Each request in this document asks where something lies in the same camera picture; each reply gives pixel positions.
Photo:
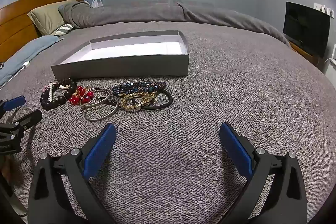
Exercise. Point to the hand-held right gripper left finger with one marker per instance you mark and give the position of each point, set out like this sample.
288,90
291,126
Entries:
101,146

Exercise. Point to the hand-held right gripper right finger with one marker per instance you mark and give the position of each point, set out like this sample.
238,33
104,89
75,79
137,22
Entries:
235,146

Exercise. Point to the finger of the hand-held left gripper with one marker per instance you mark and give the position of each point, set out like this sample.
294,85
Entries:
14,103
29,119

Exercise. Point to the grey cardboard box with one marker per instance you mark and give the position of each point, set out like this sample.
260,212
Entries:
126,56

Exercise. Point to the silver bangle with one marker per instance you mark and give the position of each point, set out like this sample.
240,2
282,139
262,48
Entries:
92,117
88,106

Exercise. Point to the white charger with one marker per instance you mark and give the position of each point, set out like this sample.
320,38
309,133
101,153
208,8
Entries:
26,64

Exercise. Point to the blue blanket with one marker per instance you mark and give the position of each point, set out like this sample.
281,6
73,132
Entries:
23,56

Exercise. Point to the grey knitted bed cover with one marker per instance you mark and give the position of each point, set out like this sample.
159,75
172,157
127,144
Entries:
210,98

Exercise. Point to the wooden headboard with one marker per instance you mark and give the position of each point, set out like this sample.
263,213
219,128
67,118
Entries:
18,16

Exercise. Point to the striped pillow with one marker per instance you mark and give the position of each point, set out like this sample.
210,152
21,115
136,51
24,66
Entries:
63,29

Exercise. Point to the olive pillow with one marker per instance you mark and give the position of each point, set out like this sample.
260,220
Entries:
48,16

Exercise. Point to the wooden television stand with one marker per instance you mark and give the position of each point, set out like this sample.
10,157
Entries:
304,52

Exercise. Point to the white plastic bag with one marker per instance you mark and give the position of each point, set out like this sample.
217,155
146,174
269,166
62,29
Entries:
96,2

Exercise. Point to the black television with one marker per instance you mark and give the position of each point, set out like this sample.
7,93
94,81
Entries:
305,27

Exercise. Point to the grey duvet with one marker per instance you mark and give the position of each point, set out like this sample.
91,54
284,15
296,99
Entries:
147,12

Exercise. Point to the white wall hook rack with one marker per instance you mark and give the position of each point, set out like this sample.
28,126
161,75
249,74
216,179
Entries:
324,8

